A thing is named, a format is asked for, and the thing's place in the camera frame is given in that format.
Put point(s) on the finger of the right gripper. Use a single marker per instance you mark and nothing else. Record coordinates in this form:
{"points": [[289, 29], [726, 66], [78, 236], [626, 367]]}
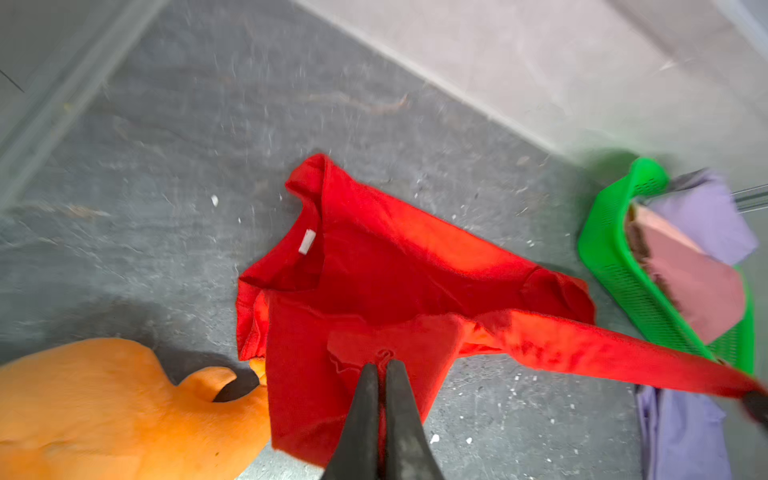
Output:
{"points": [[755, 404]]}

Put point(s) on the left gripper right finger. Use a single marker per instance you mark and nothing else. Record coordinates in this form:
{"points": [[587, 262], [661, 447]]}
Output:
{"points": [[408, 455]]}

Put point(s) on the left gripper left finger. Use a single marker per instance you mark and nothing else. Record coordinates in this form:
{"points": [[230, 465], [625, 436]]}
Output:
{"points": [[356, 455]]}

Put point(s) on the red t shirt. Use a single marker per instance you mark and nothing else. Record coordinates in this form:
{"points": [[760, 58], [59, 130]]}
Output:
{"points": [[365, 278]]}

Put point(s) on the purple folded t shirt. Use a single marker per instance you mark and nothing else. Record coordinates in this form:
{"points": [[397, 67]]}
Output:
{"points": [[682, 435]]}

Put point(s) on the pink folded t shirt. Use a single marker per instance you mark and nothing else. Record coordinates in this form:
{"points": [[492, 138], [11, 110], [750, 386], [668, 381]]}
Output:
{"points": [[708, 294]]}

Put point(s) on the purple t shirt in basket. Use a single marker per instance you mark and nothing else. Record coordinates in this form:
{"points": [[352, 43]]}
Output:
{"points": [[700, 204]]}

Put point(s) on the green plastic basket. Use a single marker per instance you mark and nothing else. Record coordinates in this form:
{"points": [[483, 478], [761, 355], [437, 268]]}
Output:
{"points": [[604, 249]]}

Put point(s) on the orange plush dolphin toy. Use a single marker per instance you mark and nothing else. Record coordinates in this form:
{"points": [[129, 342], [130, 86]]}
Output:
{"points": [[104, 408]]}

